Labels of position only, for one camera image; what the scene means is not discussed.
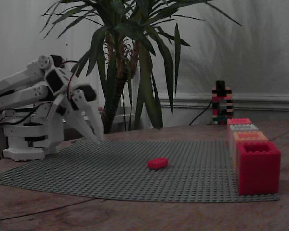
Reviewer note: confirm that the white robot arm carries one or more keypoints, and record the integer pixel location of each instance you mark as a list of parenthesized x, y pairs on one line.
[(21, 77)]

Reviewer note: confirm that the white lego box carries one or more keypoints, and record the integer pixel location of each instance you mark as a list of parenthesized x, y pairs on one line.
[(245, 127)]

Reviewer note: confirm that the pink lego box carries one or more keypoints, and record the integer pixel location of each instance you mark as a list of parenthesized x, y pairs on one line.
[(239, 121)]

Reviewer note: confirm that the grey Lego baseplate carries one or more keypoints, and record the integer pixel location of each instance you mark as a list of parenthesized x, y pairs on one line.
[(125, 173)]

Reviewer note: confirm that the orange lego box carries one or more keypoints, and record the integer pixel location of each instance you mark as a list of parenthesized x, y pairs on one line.
[(236, 154)]

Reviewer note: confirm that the green potted palm plant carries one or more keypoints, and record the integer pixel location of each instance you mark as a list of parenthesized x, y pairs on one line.
[(144, 72)]

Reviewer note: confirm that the red Lego brick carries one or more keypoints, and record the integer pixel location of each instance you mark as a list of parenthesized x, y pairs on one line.
[(157, 164)]

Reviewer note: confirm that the multicolour Lego tower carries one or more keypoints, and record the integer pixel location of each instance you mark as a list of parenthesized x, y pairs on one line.
[(222, 103)]

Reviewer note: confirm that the red lego box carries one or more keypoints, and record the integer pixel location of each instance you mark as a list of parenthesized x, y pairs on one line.
[(258, 172)]

